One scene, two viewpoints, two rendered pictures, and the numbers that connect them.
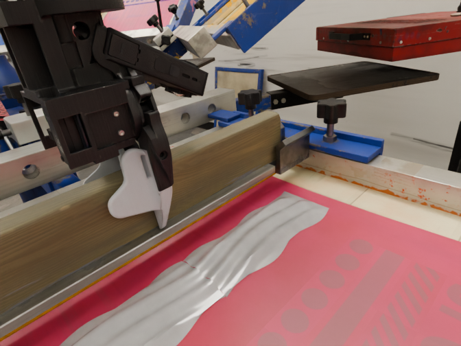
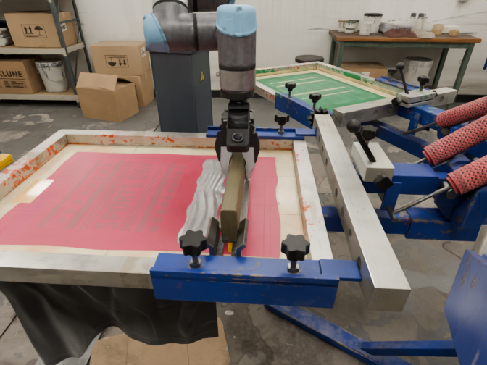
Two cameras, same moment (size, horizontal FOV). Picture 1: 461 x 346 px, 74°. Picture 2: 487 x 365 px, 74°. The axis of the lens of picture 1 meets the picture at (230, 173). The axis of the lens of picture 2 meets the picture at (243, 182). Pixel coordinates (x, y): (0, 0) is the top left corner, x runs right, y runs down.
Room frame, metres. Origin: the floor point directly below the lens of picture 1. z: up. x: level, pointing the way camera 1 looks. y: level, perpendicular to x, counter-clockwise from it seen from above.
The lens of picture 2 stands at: (0.75, -0.37, 1.40)
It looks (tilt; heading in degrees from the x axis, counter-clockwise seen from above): 32 degrees down; 134
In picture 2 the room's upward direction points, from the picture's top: straight up
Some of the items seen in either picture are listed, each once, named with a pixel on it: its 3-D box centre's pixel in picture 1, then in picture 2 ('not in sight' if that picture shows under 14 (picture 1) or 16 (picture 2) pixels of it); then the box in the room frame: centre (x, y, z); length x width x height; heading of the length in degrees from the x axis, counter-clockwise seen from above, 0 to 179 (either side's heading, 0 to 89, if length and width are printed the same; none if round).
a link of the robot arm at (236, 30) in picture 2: not in sight; (236, 37); (0.26, 0.10, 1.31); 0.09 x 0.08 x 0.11; 143
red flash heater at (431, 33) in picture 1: (422, 31); not in sight; (1.19, -0.75, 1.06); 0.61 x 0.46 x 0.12; 101
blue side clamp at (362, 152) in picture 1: (287, 145); (243, 278); (0.48, -0.10, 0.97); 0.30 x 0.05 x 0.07; 41
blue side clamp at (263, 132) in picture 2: not in sight; (254, 140); (0.12, 0.32, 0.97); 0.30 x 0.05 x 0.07; 41
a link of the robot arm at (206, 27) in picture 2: not in sight; (222, 32); (0.17, 0.15, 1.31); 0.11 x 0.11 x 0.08; 53
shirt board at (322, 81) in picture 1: (228, 105); not in sight; (1.05, -0.02, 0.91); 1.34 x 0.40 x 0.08; 101
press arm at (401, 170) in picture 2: not in sight; (391, 178); (0.55, 0.32, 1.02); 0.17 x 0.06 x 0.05; 41
